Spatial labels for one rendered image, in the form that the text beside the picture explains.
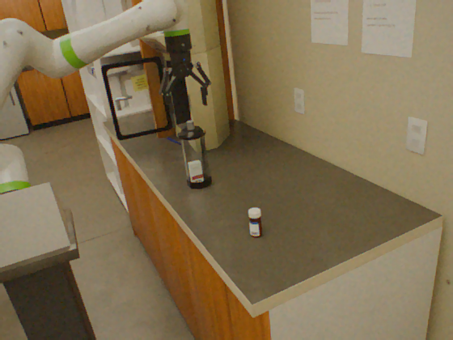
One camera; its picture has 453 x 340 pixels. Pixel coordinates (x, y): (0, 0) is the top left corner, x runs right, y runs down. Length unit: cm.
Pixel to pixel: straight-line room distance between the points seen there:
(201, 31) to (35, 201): 102
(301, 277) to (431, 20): 81
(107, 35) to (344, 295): 108
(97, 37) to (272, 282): 93
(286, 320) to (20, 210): 86
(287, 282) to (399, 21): 86
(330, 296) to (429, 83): 70
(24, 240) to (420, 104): 132
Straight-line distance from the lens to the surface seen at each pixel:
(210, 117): 192
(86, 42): 139
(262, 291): 105
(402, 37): 139
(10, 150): 152
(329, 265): 113
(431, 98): 135
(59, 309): 159
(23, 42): 137
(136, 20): 131
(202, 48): 185
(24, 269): 142
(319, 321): 121
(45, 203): 134
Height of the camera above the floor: 164
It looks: 25 degrees down
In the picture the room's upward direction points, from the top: 7 degrees counter-clockwise
